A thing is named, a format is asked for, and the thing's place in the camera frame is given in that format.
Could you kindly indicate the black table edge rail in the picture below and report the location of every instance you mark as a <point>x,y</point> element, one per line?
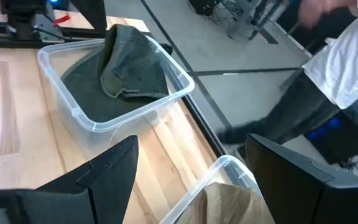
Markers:
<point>204,124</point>

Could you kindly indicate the red tag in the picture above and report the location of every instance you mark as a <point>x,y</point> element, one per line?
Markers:
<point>61,19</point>

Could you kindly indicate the olive green hat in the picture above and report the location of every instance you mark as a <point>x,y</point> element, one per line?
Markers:
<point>129,71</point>

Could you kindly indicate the grey metal frame stand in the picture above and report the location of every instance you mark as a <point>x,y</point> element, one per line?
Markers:
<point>247,17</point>

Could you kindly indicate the person's hand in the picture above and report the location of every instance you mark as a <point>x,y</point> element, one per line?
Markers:
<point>319,11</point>

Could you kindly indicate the tan hat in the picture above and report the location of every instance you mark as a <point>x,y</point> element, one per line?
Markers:
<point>228,205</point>

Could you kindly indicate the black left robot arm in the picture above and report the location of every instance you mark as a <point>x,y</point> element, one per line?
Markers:
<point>22,14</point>

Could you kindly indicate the clear plastic bin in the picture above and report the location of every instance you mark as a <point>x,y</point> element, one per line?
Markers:
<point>82,124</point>
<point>225,169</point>

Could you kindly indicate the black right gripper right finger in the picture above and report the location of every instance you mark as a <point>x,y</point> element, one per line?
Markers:
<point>297,193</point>

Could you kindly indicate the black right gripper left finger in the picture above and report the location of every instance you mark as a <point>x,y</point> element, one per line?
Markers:
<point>104,186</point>

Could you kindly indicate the black box with blue lights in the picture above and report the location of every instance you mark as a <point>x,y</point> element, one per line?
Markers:
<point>340,137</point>

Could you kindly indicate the black upright frame post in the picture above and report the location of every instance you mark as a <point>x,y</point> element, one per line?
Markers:
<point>90,15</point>

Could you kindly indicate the person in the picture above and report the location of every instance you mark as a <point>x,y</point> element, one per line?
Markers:
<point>340,68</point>

